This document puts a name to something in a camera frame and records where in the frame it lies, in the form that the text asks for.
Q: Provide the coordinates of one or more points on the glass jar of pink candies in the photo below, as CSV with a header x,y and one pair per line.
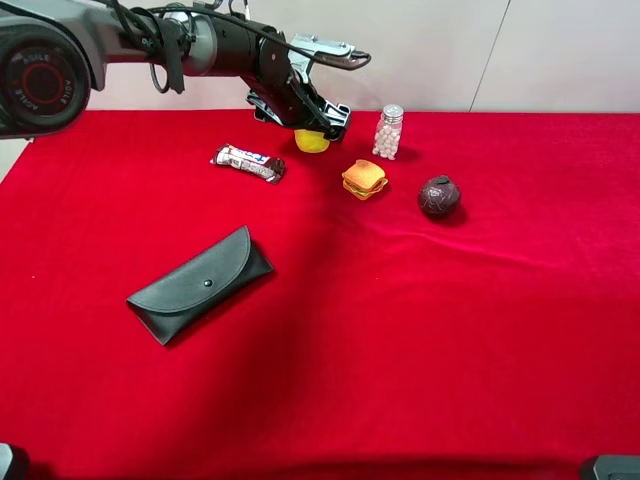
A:
x,y
388,132

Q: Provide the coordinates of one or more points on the black object corner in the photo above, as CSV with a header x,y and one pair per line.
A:
x,y
611,467
14,462

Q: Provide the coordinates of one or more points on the dark brown round fruit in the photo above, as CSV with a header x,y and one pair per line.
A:
x,y
439,197

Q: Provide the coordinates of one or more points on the black object bottom left corner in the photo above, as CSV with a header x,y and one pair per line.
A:
x,y
14,462

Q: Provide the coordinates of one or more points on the red velvet tablecloth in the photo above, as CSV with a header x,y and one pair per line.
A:
x,y
499,342

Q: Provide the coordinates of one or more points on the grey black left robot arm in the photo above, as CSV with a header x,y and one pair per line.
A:
x,y
54,55

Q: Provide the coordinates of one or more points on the yellow lemon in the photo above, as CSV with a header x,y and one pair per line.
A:
x,y
311,142

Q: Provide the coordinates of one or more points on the black glasses case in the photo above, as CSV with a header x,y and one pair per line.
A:
x,y
173,302

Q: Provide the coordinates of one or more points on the black object bottom right corner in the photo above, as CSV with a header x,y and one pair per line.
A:
x,y
611,467

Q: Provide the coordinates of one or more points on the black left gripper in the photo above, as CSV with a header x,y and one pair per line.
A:
x,y
275,73

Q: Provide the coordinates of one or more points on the chocolate candy bar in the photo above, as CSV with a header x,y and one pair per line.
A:
x,y
268,168

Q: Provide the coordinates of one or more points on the toy sandwich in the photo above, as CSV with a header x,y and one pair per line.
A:
x,y
364,179

